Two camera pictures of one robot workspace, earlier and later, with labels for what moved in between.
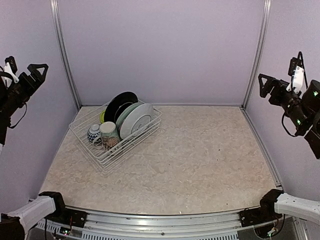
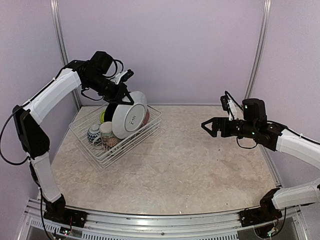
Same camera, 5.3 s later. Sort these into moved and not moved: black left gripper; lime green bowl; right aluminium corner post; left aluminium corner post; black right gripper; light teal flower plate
Moved: light teal flower plate; black right gripper; black left gripper
Not moved: left aluminium corner post; lime green bowl; right aluminium corner post
